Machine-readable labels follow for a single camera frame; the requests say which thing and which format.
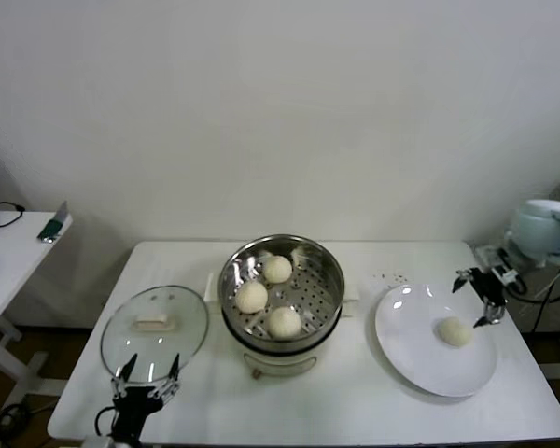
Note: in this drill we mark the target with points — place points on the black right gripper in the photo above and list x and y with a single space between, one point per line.
489 287

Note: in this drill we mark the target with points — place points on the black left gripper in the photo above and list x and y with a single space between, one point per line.
135 406

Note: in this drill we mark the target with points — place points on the white steamed baozi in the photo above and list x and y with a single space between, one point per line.
277 269
251 298
284 322
455 332

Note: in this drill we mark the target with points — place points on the pale right robot arm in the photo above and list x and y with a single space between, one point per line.
536 228

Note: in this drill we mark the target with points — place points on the steel steamer basket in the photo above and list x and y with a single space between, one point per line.
326 280

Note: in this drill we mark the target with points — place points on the white round plate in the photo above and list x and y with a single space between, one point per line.
415 354

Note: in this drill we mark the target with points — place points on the white electric cooker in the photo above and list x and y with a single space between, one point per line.
280 361

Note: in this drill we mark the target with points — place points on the white side table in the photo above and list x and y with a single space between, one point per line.
18 261

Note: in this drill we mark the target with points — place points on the green and white box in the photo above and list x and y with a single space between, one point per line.
51 228

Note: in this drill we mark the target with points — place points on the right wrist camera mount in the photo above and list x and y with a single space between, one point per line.
490 256

